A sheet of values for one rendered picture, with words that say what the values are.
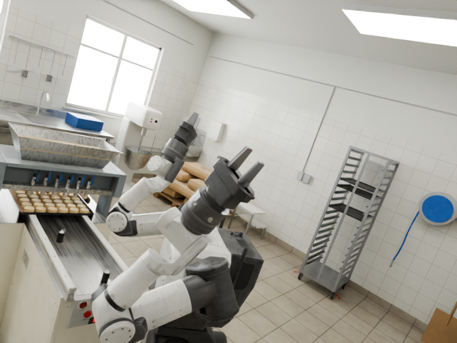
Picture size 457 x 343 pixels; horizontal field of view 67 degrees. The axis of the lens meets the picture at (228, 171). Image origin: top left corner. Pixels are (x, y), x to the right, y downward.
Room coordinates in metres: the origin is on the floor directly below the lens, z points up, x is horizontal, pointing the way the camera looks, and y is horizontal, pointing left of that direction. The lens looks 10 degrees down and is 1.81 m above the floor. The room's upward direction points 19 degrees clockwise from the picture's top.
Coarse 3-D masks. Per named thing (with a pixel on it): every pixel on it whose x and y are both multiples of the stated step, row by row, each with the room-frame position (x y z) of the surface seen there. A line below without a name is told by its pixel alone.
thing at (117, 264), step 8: (80, 216) 1.97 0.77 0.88; (80, 224) 1.95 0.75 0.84; (88, 224) 1.88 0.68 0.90; (88, 232) 1.86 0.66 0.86; (96, 232) 1.81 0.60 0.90; (96, 240) 1.78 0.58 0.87; (104, 240) 1.75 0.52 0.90; (104, 248) 1.70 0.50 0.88; (112, 248) 1.69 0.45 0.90; (104, 256) 1.69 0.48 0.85; (112, 256) 1.63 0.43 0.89; (112, 264) 1.61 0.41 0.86; (120, 264) 1.57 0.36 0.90; (120, 272) 1.55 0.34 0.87
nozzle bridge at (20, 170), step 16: (0, 144) 1.89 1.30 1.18; (0, 160) 1.66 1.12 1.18; (16, 160) 1.73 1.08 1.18; (0, 176) 1.65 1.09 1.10; (16, 176) 1.77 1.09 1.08; (48, 176) 1.88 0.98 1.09; (64, 176) 1.94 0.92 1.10; (80, 176) 2.01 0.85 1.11; (96, 176) 2.08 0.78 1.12; (112, 176) 2.07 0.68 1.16; (64, 192) 1.91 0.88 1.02; (80, 192) 1.98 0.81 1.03; (96, 192) 2.05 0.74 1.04; (112, 192) 2.12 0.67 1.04; (96, 208) 2.26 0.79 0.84
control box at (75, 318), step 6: (90, 294) 1.36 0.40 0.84; (78, 300) 1.30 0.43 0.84; (84, 300) 1.32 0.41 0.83; (72, 306) 1.29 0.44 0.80; (78, 306) 1.30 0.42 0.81; (90, 306) 1.34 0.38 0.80; (72, 312) 1.29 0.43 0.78; (78, 312) 1.31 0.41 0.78; (84, 312) 1.32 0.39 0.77; (72, 318) 1.29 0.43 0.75; (78, 318) 1.31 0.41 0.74; (84, 318) 1.33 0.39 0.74; (90, 318) 1.35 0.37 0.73; (66, 324) 1.30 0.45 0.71; (72, 324) 1.30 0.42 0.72; (78, 324) 1.32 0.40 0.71; (84, 324) 1.34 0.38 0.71
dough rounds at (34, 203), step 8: (16, 192) 1.92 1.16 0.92; (24, 192) 1.96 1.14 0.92; (48, 192) 2.09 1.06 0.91; (16, 200) 1.86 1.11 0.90; (24, 200) 1.85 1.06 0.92; (32, 200) 1.89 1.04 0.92; (40, 200) 1.92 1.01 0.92; (48, 200) 1.96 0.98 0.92; (56, 200) 2.00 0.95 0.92; (64, 200) 2.06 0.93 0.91; (72, 200) 2.10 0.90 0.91; (24, 208) 1.76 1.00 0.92; (32, 208) 1.79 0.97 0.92; (40, 208) 1.82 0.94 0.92; (48, 208) 1.86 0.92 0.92; (56, 208) 1.89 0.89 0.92; (64, 208) 1.92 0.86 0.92; (72, 208) 1.96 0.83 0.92; (80, 208) 2.02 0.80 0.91
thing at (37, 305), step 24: (24, 240) 1.70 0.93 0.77; (72, 240) 1.75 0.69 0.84; (24, 264) 1.64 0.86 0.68; (72, 264) 1.53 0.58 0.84; (96, 264) 1.60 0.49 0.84; (24, 288) 1.58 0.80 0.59; (48, 288) 1.37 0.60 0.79; (96, 288) 1.41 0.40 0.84; (24, 312) 1.52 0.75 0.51; (48, 312) 1.33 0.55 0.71; (0, 336) 1.73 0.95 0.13; (24, 336) 1.47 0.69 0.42; (48, 336) 1.29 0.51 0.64; (72, 336) 1.34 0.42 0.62; (96, 336) 1.42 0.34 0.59
